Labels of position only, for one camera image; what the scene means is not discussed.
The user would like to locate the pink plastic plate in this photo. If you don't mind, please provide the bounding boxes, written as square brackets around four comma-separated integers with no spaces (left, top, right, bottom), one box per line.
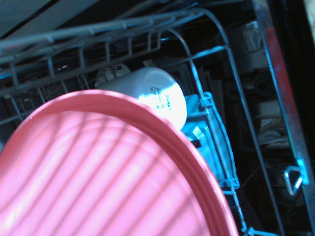
[0,89,239,236]

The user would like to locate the plain white mug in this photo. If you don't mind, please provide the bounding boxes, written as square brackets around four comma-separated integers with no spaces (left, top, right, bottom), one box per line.
[94,66,188,130]

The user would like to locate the white patterned mug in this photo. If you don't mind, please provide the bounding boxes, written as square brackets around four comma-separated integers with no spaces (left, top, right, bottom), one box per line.
[95,63,129,87]

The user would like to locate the grey wire dishwasher rack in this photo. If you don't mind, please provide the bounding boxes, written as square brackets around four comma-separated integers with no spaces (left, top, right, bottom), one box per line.
[0,7,271,236]

